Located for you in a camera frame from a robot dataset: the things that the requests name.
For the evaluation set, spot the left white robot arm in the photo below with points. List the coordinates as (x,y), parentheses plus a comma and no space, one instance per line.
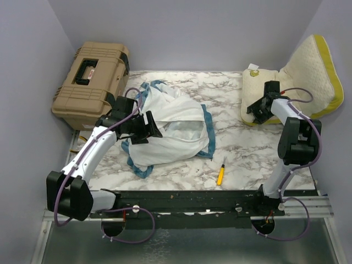
(68,190)

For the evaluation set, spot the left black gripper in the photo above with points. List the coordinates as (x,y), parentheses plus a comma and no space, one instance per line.
(142,137)

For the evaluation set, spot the yellow handled pliers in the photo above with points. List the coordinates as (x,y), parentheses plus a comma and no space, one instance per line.
(81,140)

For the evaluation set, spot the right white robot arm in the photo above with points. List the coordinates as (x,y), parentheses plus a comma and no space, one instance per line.
(300,143)

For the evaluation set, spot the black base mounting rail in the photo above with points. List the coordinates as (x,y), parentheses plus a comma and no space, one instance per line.
(191,209)

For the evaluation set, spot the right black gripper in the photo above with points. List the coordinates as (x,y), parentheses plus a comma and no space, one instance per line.
(260,118)

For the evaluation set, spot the cream yellow-edged pillow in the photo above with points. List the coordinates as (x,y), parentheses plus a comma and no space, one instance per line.
(311,68)

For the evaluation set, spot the yellow handled screwdriver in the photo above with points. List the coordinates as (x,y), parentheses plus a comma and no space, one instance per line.
(221,172)

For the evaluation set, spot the aluminium extrusion frame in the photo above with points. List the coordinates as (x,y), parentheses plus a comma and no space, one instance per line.
(307,204)

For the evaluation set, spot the white blue-trimmed pillowcase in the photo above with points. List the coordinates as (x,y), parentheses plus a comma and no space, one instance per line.
(185,124)

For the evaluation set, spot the tan plastic toolbox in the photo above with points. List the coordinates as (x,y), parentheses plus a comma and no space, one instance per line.
(98,75)

